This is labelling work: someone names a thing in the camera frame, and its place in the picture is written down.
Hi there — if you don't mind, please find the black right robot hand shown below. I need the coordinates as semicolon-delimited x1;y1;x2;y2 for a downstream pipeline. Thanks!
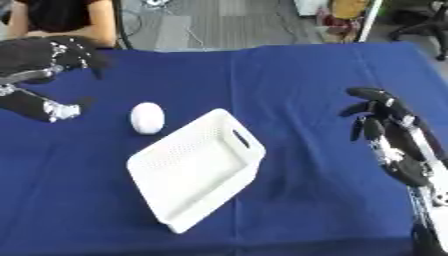
337;86;448;188

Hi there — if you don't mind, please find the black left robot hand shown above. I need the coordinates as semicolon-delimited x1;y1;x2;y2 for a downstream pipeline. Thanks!
0;35;111;124

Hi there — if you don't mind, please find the person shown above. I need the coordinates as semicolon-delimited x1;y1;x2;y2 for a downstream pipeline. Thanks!
3;0;119;48

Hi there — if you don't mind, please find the black office chair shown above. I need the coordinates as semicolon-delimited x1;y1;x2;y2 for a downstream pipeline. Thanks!
386;0;448;62

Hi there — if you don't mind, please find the white pole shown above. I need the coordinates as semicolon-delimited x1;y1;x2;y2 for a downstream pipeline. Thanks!
355;0;385;43

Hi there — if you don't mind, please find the yellow and red bag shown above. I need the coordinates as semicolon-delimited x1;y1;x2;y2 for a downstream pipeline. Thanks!
315;0;371;44

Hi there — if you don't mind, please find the white egg-shaped object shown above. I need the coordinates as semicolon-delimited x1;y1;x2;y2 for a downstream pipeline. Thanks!
127;101;167;136

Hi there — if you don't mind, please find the white plastic basket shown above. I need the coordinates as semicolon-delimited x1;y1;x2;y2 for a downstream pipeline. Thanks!
124;107;268;235

